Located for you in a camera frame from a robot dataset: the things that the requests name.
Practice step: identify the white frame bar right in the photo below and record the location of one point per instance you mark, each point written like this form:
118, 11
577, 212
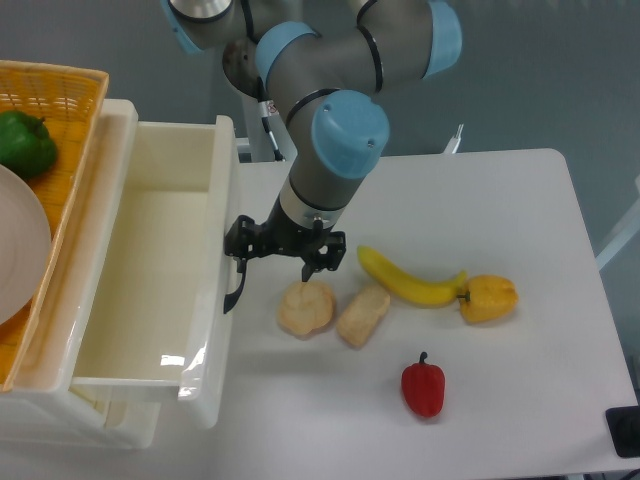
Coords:
625, 229

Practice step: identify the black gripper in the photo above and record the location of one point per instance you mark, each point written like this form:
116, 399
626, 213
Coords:
318, 247

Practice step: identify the round bread roll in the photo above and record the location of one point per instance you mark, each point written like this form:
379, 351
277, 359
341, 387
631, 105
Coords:
306, 307

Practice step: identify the rectangular bread slice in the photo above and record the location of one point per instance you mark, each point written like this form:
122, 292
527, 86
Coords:
360, 318

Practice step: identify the black device at edge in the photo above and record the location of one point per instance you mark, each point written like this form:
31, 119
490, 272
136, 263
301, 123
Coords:
623, 424

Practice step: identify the yellow bell pepper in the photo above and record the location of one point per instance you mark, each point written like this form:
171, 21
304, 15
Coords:
487, 297

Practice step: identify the red bell pepper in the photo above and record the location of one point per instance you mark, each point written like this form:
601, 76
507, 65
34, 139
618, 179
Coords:
423, 387

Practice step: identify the black top drawer handle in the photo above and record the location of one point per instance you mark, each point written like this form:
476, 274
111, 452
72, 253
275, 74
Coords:
232, 298

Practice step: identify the green bell pepper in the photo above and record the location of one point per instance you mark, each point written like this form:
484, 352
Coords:
27, 148

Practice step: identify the beige round plate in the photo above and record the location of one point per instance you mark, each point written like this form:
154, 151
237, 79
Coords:
25, 243

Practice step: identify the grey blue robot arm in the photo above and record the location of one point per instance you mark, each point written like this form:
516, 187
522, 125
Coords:
323, 89

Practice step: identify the yellow banana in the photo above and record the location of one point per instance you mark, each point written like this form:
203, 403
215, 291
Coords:
407, 287

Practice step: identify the white drawer cabinet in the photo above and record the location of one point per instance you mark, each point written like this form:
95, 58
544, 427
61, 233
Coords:
42, 407

